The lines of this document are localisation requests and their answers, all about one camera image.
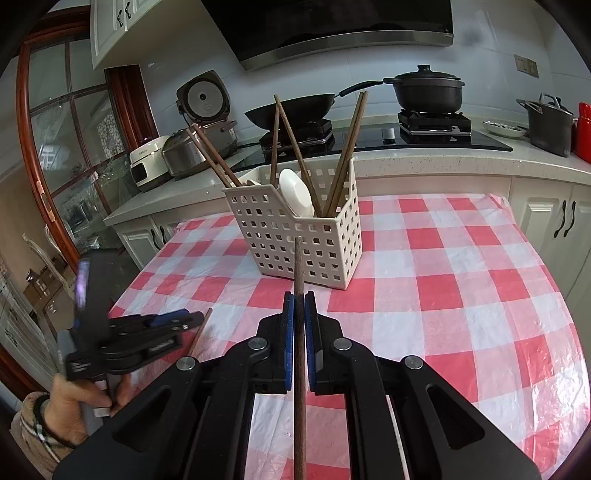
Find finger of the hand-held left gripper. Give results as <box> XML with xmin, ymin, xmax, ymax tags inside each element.
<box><xmin>115</xmin><ymin>311</ymin><xmax>205</xmax><ymax>341</ymax></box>
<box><xmin>110</xmin><ymin>311</ymin><xmax>193</xmax><ymax>330</ymax></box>

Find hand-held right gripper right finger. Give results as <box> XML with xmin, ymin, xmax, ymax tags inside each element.
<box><xmin>303</xmin><ymin>291</ymin><xmax>543</xmax><ymax>480</ymax></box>

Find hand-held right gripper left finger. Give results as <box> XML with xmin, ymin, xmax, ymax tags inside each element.
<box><xmin>53</xmin><ymin>291</ymin><xmax>296</xmax><ymax>480</ymax></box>

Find brown wooden chopstick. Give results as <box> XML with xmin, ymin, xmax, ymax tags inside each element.
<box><xmin>189</xmin><ymin>308</ymin><xmax>213</xmax><ymax>358</ymax></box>
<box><xmin>191</xmin><ymin>123</ymin><xmax>243</xmax><ymax>188</ymax></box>
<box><xmin>292</xmin><ymin>236</ymin><xmax>309</xmax><ymax>480</ymax></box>
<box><xmin>276</xmin><ymin>95</ymin><xmax>323</xmax><ymax>217</ymax></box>
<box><xmin>270</xmin><ymin>95</ymin><xmax>281</xmax><ymax>189</ymax></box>
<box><xmin>332</xmin><ymin>91</ymin><xmax>369</xmax><ymax>217</ymax></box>
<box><xmin>186</xmin><ymin>128</ymin><xmax>234</xmax><ymax>188</ymax></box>
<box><xmin>324</xmin><ymin>91</ymin><xmax>365</xmax><ymax>217</ymax></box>

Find white perforated utensil basket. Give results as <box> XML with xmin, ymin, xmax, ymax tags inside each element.
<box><xmin>223</xmin><ymin>157</ymin><xmax>362</xmax><ymax>291</ymax></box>

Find person's left forearm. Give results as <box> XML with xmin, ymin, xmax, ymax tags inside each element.
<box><xmin>9</xmin><ymin>392</ymin><xmax>88</xmax><ymax>480</ymax></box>

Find person's left hand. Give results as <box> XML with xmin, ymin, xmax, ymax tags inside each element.
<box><xmin>48</xmin><ymin>371</ymin><xmax>136</xmax><ymax>446</ymax></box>

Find red white checked tablecloth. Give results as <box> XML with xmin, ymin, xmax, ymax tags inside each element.
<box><xmin>108</xmin><ymin>193</ymin><xmax>580</xmax><ymax>480</ymax></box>

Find white countertop cooker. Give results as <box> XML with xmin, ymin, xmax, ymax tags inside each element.
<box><xmin>128</xmin><ymin>135</ymin><xmax>174</xmax><ymax>192</ymax></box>

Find wooden framed glass door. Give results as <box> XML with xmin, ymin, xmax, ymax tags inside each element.
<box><xmin>16</xmin><ymin>9</ymin><xmax>160</xmax><ymax>287</ymax></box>

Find black glass gas cooktop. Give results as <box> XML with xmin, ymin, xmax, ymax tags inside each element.
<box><xmin>226</xmin><ymin>111</ymin><xmax>514</xmax><ymax>167</ymax></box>

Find black wok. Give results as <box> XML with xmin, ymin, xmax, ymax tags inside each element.
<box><xmin>245</xmin><ymin>79</ymin><xmax>384</xmax><ymax>127</ymax></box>

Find speckled stone countertop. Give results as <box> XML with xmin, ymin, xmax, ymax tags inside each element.
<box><xmin>102</xmin><ymin>138</ymin><xmax>591</xmax><ymax>227</ymax></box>

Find white upper kitchen cabinets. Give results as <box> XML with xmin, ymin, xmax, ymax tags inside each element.
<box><xmin>90</xmin><ymin>0</ymin><xmax>185</xmax><ymax>70</ymax></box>

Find black lidded pot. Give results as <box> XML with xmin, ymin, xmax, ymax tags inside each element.
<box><xmin>383</xmin><ymin>65</ymin><xmax>466</xmax><ymax>112</ymax></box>

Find white plate with food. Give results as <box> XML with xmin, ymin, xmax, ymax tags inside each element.
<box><xmin>482</xmin><ymin>120</ymin><xmax>527</xmax><ymax>138</ymax></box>

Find black range hood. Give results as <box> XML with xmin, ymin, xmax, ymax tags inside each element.
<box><xmin>203</xmin><ymin>0</ymin><xmax>455</xmax><ymax>72</ymax></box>

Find grey stockpot with lid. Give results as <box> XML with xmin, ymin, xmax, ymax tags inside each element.
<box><xmin>516</xmin><ymin>93</ymin><xmax>578</xmax><ymax>158</ymax></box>

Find red thermos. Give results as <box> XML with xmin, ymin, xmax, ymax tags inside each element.
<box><xmin>573</xmin><ymin>102</ymin><xmax>591</xmax><ymax>164</ymax></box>

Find metal wall switch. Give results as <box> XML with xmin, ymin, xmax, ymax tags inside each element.
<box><xmin>514</xmin><ymin>54</ymin><xmax>540</xmax><ymax>77</ymax></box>

